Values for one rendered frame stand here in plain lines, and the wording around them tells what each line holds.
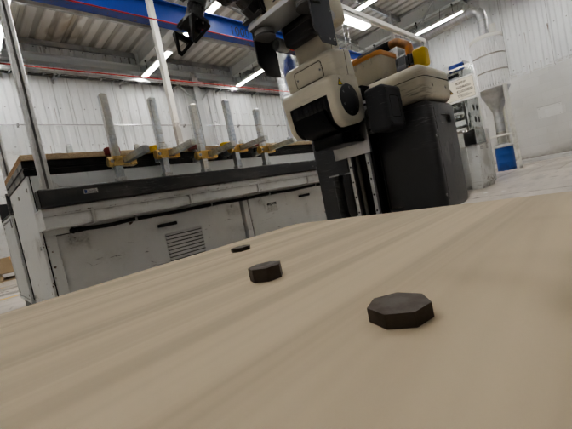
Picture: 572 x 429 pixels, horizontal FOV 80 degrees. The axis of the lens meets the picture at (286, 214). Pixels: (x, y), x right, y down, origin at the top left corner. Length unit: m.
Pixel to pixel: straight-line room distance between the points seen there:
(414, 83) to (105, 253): 1.71
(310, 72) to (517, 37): 11.21
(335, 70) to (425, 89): 0.32
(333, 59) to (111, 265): 1.57
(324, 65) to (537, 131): 10.89
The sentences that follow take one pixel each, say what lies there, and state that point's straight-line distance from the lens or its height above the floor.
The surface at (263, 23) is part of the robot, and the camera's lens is 1.28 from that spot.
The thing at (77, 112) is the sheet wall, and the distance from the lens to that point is 9.76.
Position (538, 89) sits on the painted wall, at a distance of 11.96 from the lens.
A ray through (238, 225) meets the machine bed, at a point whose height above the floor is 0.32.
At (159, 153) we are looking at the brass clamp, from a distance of 2.00.
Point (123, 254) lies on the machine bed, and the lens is 2.14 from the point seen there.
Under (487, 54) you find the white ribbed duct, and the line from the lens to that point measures 9.94.
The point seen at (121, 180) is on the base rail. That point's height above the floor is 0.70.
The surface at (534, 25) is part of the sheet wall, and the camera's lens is 12.25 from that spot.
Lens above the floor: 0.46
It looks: 3 degrees down
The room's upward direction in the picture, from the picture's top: 12 degrees counter-clockwise
